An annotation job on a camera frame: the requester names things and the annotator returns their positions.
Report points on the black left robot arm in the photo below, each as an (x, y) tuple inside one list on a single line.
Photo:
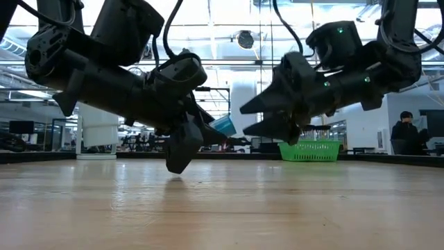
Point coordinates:
[(104, 87)]

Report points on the white cylindrical container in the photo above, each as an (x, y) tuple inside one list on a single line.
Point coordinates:
[(98, 130)]

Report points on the long ceiling light bar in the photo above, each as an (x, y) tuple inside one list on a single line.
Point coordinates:
[(229, 62)]

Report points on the black aluminium table frame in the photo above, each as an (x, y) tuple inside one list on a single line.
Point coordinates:
[(69, 156)]

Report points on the black background gantry frame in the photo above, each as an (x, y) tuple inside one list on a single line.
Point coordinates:
[(215, 89)]

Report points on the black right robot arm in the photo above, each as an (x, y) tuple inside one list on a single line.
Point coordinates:
[(381, 76)]

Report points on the blue white USB charger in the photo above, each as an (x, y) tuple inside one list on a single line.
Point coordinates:
[(224, 125)]

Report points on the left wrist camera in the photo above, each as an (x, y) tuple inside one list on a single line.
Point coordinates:
[(180, 74)]

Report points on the dark wall screen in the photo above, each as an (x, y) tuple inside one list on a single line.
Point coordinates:
[(433, 123)]

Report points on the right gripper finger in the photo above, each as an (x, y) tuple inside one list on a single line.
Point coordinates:
[(270, 99), (274, 126)]

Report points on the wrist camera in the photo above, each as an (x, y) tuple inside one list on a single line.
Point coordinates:
[(333, 41), (180, 74)]

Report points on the person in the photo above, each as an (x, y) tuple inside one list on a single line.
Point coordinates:
[(404, 133), (424, 139)]

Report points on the green plastic basket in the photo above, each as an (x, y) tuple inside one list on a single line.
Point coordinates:
[(308, 151)]

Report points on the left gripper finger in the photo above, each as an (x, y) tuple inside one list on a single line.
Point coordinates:
[(215, 136), (204, 114)]

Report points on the black monitor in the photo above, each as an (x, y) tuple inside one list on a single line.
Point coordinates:
[(21, 127)]

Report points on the white square pillar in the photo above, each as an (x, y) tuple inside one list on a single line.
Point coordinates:
[(243, 100)]

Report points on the black background robot arm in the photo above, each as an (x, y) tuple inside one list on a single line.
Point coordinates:
[(239, 141)]

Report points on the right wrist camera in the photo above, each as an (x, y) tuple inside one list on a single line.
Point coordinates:
[(333, 41)]

